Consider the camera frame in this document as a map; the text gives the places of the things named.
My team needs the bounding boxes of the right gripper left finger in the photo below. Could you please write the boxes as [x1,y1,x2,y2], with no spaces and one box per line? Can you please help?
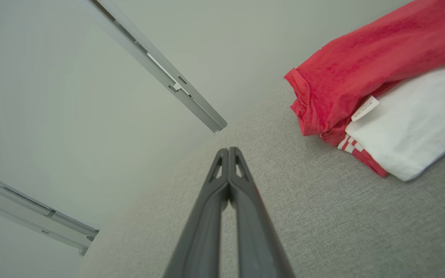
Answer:
[163,148,231,278]

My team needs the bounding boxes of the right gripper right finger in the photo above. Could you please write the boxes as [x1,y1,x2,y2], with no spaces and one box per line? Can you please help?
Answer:
[228,147,296,278]

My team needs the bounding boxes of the red shirt white sleeves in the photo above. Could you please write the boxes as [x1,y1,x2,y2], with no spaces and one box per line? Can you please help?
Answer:
[284,0,445,182]

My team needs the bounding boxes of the grey fabric sofa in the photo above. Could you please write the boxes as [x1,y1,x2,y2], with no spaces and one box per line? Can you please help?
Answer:
[78,58,445,278]

